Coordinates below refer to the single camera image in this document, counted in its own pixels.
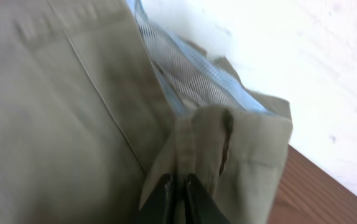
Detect grey-green cotton shorts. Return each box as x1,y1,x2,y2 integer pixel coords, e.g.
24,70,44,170
0,0,293,223

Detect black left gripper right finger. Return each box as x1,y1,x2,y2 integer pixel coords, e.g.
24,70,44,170
184,174,230,224

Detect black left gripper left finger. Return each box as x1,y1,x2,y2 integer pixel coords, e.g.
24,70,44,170
132,174,176,224

